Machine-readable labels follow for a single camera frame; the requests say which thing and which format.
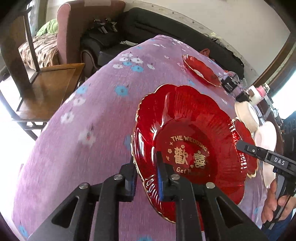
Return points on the purple floral tablecloth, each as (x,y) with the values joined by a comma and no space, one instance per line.
(88,138)

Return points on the pink armchair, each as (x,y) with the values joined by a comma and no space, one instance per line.
(74,17)

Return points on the small red glass plate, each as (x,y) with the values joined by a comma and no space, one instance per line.
(200,71)

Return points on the black sofa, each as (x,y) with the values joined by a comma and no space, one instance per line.
(138,25)

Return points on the large red wedding plate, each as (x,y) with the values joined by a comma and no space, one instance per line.
(194,135)

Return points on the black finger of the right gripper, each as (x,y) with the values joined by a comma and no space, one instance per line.
(252,150)

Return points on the cream ribbed bowl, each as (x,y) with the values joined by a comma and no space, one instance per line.
(246,114)

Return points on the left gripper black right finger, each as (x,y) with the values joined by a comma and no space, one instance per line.
(203,212)

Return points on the person's right hand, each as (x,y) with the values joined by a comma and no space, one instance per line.
(271,204)

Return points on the white plastic jar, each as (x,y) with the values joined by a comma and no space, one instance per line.
(254,95)

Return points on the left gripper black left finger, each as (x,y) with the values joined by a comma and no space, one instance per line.
(91,211)

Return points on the wooden side table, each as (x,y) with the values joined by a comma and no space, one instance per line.
(46,90)

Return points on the pink sleeved bottle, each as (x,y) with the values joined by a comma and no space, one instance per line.
(263,89)

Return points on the large white bowl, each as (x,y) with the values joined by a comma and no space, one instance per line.
(265,137)

